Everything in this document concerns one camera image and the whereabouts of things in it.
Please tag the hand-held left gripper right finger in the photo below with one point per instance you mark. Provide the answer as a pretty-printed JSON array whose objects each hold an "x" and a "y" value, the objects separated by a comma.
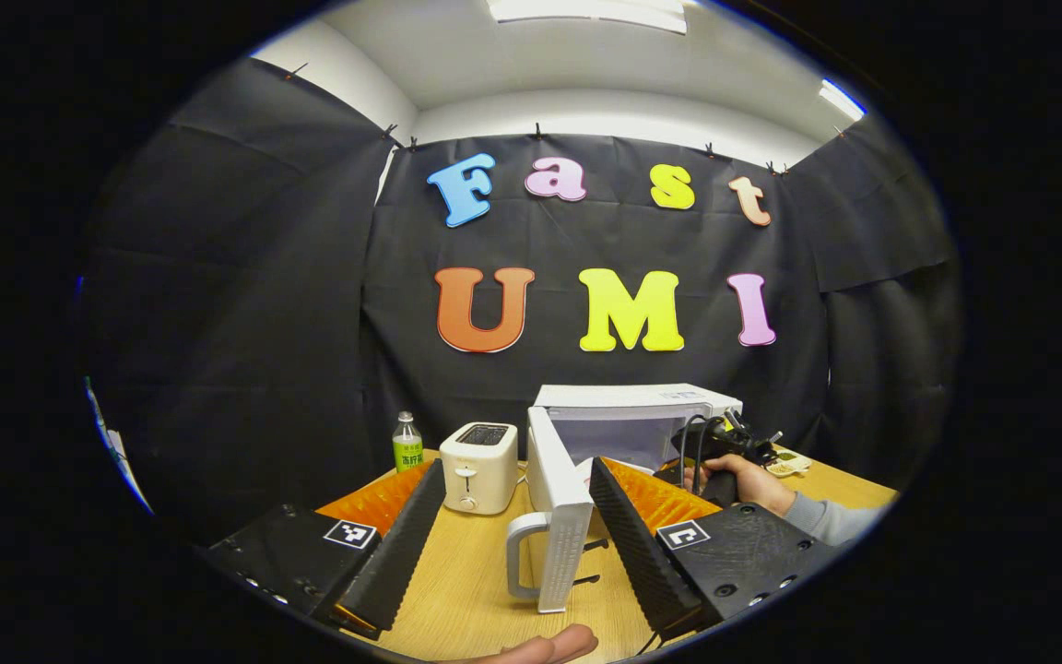
[{"x": 642, "y": 553}]

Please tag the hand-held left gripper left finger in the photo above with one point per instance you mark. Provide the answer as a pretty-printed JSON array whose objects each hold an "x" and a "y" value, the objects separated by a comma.
[{"x": 402, "y": 553}]

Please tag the white microwave oven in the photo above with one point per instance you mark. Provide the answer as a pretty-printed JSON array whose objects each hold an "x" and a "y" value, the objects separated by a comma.
[{"x": 554, "y": 498}]

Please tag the white divided grain dish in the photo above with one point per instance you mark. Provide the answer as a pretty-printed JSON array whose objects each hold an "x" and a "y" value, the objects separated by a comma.
[{"x": 787, "y": 464}]

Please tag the green drink bottle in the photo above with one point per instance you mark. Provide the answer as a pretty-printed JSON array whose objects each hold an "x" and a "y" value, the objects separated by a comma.
[{"x": 407, "y": 447}]

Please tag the white toaster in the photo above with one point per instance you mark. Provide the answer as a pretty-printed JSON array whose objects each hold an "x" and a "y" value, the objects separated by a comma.
[{"x": 478, "y": 470}]

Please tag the black backdrop cloth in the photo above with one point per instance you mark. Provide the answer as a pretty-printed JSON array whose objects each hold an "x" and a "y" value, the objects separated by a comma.
[{"x": 236, "y": 323}]

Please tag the small ceiling light panel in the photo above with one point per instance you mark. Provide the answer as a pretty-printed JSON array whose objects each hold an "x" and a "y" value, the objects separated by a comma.
[{"x": 842, "y": 99}]

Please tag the large ceiling light panel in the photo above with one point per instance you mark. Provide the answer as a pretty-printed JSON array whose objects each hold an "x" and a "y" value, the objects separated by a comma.
[{"x": 586, "y": 11}]

